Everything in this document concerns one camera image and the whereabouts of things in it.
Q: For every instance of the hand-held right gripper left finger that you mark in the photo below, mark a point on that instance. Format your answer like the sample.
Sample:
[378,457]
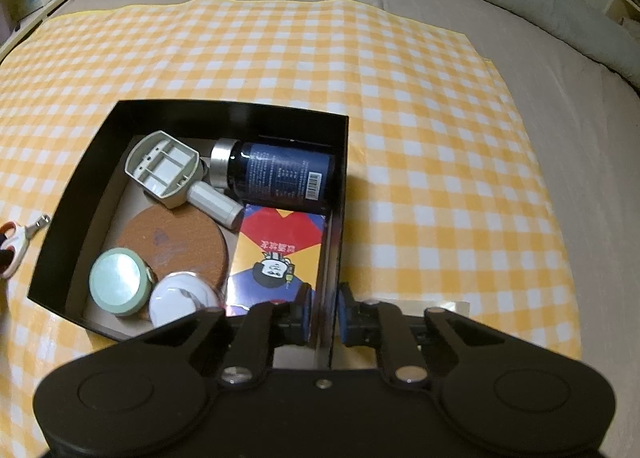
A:
[304,310]

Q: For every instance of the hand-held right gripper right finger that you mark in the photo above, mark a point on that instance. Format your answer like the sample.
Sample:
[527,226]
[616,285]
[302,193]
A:
[345,310]

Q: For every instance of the red and blue card box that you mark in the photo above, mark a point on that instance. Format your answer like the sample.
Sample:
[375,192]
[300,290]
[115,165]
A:
[280,238]

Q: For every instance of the white suction knob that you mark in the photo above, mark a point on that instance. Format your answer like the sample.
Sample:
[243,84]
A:
[175,303]

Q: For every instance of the dark blue bottle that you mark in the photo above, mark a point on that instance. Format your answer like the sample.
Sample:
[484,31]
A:
[280,172]

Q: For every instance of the round cork coaster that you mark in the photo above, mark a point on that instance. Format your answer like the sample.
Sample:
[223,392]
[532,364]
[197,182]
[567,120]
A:
[165,238]

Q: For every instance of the round green tin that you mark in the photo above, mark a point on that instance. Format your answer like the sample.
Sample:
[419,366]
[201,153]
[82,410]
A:
[117,283]

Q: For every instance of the grey watch link tool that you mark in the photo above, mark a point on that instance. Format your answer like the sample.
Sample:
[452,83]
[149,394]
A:
[160,162]

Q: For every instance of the black cardboard box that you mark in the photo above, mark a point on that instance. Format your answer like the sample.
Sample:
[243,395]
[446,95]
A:
[75,198]

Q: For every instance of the yellow checked mat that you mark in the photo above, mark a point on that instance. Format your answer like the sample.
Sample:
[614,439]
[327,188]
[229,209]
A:
[425,162]

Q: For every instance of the grey bed sheet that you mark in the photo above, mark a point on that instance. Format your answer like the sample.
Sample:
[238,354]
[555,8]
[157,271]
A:
[575,137]

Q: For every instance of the white and orange nail clipper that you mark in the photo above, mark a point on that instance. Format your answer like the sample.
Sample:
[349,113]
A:
[20,243]

